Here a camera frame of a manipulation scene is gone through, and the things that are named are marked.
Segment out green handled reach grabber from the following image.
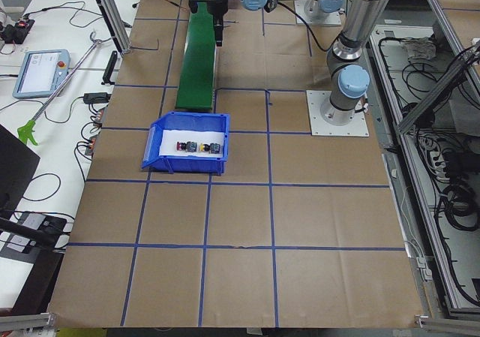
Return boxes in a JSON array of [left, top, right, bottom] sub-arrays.
[[17, 31, 110, 146]]

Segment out red push button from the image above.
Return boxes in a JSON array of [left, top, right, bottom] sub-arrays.
[[176, 142, 187, 151]]

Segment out teach pendant tablet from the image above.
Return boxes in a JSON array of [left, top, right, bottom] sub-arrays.
[[12, 49, 71, 99]]

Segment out black power adapter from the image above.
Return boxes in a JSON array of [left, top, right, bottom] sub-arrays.
[[82, 92, 111, 104]]

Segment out green conveyor belt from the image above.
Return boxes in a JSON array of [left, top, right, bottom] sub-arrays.
[[175, 2, 216, 110]]

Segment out yellow push button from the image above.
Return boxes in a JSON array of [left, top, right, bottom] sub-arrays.
[[199, 143, 210, 152]]

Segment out side black gripper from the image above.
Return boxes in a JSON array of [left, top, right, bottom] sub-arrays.
[[206, 0, 228, 47]]

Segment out white foam pad left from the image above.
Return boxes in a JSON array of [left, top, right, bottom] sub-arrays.
[[159, 130, 225, 158]]

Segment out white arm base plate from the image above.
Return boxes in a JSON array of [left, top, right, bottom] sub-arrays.
[[306, 90, 370, 137]]

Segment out left-side blue plastic bin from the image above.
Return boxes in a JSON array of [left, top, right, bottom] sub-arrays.
[[142, 112, 230, 175]]

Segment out side silver robot arm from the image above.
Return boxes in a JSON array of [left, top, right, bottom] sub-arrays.
[[240, 0, 388, 126]]

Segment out aluminium frame post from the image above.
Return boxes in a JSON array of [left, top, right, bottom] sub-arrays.
[[95, 0, 131, 56]]

